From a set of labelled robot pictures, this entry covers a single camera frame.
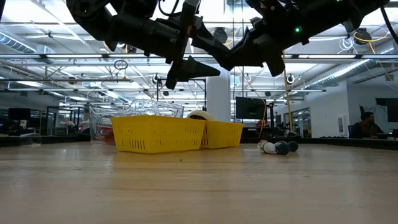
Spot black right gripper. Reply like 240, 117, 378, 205
229, 0, 312, 78

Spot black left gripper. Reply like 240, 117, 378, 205
105, 0, 234, 90

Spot black and cream tape roll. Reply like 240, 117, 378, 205
186, 109, 216, 123

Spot red snack packet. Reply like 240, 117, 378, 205
94, 124, 116, 145

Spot white column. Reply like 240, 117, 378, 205
206, 69, 232, 123

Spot black monitor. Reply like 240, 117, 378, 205
234, 96, 267, 121

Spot yellow slotted plastic basket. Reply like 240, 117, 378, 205
200, 119, 244, 150
110, 114, 207, 154

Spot clear plastic bin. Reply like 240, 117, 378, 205
88, 98, 185, 145

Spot seated person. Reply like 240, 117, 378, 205
349, 111, 385, 139

